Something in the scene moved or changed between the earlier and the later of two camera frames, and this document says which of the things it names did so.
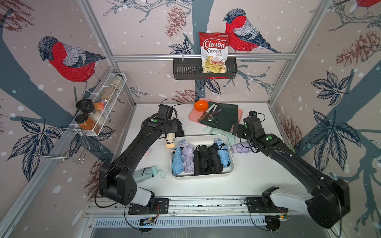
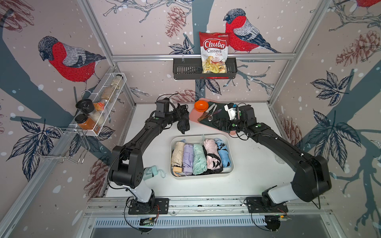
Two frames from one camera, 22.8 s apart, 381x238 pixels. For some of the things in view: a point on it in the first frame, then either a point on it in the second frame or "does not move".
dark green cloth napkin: [221, 115] does not move
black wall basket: [192, 70] does not move
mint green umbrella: [143, 173] does not move
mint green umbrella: [214, 131] -> [200, 164]
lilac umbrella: [242, 148] -> [188, 158]
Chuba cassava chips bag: [214, 48] does not move
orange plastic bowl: [201, 106] does not move
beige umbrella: [170, 138] -> [177, 157]
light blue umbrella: [223, 153] does not move
